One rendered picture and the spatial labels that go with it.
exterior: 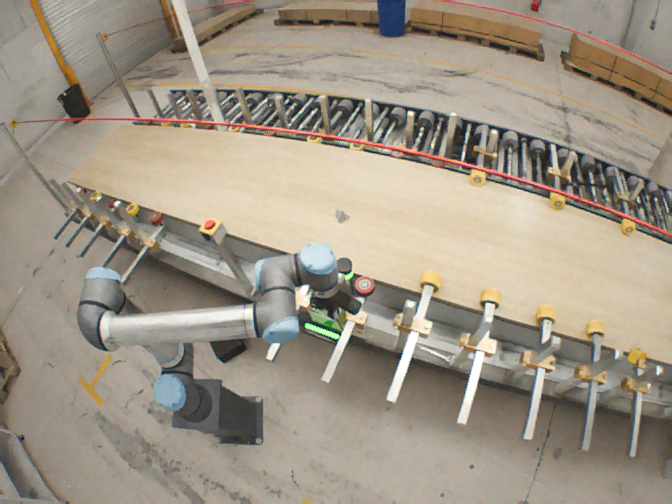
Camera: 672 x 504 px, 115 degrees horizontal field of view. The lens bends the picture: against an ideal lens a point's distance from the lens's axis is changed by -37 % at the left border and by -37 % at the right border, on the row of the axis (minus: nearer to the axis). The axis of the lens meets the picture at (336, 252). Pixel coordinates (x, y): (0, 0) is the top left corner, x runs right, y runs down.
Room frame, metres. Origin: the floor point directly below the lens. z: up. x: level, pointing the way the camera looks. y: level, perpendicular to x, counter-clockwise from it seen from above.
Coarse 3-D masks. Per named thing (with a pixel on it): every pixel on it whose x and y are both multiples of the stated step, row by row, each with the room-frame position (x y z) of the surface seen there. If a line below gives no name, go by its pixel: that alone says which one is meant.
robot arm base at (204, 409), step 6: (198, 390) 0.36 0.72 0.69; (204, 390) 0.38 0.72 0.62; (204, 396) 0.34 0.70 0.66; (210, 396) 0.35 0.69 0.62; (204, 402) 0.31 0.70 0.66; (210, 402) 0.31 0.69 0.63; (198, 408) 0.27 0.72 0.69; (204, 408) 0.28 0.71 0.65; (210, 408) 0.29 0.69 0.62; (180, 414) 0.25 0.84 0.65; (192, 414) 0.25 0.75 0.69; (198, 414) 0.25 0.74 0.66; (204, 414) 0.26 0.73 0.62; (192, 420) 0.23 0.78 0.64; (198, 420) 0.23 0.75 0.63
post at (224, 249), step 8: (224, 240) 0.83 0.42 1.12; (224, 248) 0.81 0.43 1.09; (224, 256) 0.81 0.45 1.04; (232, 256) 0.83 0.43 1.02; (232, 264) 0.81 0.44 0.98; (232, 272) 0.82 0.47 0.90; (240, 272) 0.82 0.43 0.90; (240, 280) 0.81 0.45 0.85; (248, 280) 0.83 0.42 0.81; (248, 288) 0.81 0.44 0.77
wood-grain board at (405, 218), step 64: (128, 128) 2.56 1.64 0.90; (192, 128) 2.18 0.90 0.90; (128, 192) 1.60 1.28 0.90; (192, 192) 1.43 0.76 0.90; (256, 192) 1.31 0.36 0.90; (320, 192) 1.22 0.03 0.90; (384, 192) 1.15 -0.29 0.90; (448, 192) 1.08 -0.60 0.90; (512, 192) 1.02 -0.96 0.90; (384, 256) 0.77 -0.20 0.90; (448, 256) 0.72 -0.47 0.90; (512, 256) 0.65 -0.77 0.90; (576, 256) 0.58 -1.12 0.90; (640, 256) 0.48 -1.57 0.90; (512, 320) 0.37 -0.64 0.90; (576, 320) 0.29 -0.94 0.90; (640, 320) 0.17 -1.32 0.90
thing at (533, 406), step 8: (544, 320) 0.31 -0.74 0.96; (544, 328) 0.28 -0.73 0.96; (544, 336) 0.25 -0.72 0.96; (536, 376) 0.12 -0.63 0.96; (536, 384) 0.09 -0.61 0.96; (536, 392) 0.06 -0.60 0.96; (536, 400) 0.03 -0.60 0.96; (528, 408) 0.02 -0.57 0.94; (536, 408) 0.01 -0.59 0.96; (528, 416) -0.01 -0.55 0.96; (536, 416) -0.02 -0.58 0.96; (528, 424) -0.04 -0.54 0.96; (528, 432) -0.06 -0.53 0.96
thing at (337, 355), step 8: (360, 296) 0.63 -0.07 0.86; (344, 328) 0.50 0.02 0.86; (352, 328) 0.50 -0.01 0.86; (344, 336) 0.47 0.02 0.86; (344, 344) 0.43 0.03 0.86; (336, 352) 0.41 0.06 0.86; (336, 360) 0.38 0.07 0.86; (328, 368) 0.35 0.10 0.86; (336, 368) 0.35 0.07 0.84; (328, 376) 0.32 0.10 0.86
